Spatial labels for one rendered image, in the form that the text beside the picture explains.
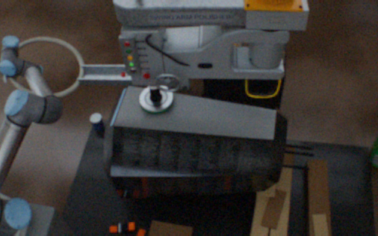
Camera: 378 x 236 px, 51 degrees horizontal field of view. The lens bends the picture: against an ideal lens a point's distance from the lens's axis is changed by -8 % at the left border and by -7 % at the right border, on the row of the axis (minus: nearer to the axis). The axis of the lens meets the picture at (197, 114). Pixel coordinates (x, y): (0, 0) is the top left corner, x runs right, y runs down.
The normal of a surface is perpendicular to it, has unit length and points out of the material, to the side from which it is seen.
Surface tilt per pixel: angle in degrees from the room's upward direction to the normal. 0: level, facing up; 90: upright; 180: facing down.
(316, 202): 0
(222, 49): 90
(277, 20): 90
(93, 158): 0
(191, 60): 90
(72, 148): 0
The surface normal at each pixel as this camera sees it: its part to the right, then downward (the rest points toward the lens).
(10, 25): -0.04, -0.60
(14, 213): 0.74, -0.35
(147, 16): -0.04, 0.80
